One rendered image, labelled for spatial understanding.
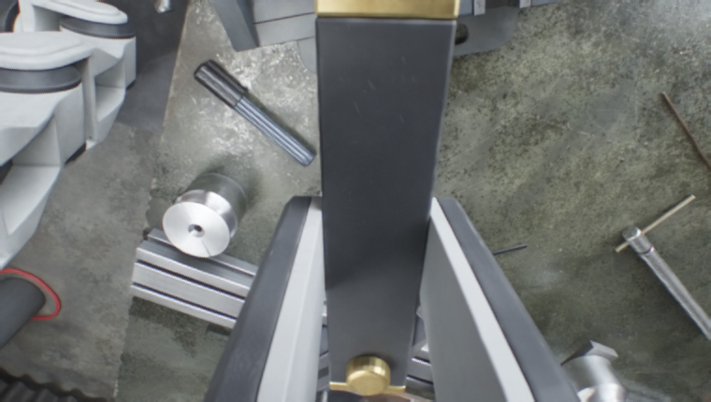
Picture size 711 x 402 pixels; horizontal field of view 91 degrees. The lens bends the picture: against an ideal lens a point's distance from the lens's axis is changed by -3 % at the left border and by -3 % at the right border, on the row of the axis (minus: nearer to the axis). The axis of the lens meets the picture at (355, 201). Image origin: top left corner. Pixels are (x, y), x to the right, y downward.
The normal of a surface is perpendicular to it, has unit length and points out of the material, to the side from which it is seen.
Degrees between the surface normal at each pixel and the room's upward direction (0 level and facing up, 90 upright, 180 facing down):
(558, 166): 0
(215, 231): 0
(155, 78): 0
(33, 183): 90
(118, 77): 27
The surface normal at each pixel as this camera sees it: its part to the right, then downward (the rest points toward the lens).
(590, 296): -0.04, 0.51
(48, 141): 0.38, 0.58
